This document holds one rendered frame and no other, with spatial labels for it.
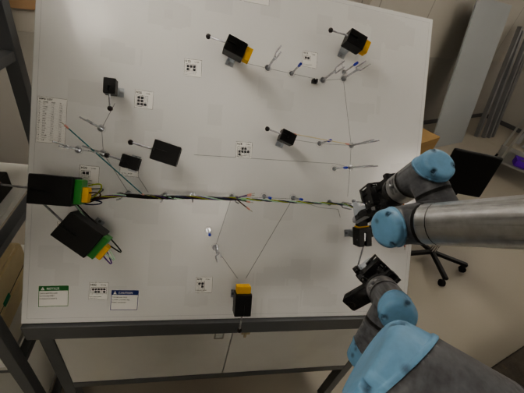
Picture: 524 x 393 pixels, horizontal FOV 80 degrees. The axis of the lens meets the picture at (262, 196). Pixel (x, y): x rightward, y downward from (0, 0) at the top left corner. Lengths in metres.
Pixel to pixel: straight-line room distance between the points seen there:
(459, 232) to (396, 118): 0.67
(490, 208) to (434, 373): 0.27
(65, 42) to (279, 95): 0.59
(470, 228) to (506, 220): 0.05
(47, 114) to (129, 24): 0.32
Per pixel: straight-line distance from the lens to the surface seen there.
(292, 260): 1.01
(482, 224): 0.54
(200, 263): 0.96
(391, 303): 0.71
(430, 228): 0.59
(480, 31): 5.44
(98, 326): 1.04
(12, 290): 1.35
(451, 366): 0.37
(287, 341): 1.29
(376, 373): 0.35
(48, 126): 1.01
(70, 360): 1.34
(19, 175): 1.26
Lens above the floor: 1.75
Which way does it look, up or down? 37 degrees down
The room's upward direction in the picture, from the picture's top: 14 degrees clockwise
